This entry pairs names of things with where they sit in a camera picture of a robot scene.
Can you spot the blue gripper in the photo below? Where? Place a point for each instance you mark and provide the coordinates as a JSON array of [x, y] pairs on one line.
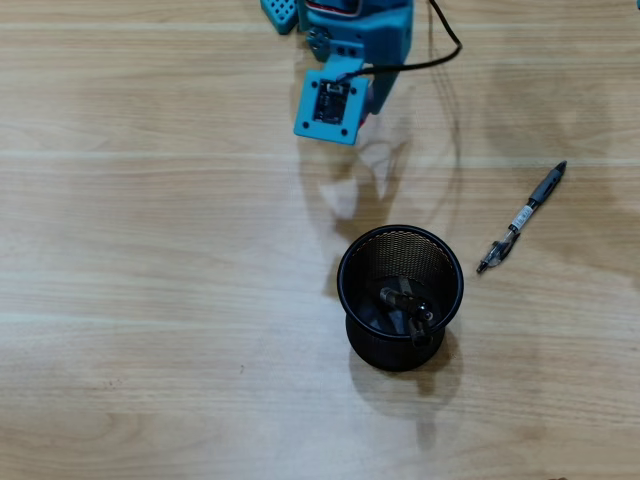
[[385, 89]]

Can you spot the grey grip clear pen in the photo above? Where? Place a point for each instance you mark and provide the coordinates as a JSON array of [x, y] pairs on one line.
[[542, 192]]

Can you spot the thin clear black-ink pen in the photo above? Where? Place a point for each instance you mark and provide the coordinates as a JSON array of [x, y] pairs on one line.
[[400, 300]]

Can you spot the thick black chrome-tip pen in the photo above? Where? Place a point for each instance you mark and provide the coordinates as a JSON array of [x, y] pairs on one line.
[[420, 334]]

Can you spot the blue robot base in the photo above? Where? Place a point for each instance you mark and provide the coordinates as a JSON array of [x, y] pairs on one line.
[[280, 15]]

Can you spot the black mesh pen holder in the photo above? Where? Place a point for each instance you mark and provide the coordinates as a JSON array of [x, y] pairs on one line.
[[400, 357]]

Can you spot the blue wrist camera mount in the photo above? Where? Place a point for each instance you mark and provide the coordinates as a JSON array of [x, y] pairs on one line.
[[327, 105]]

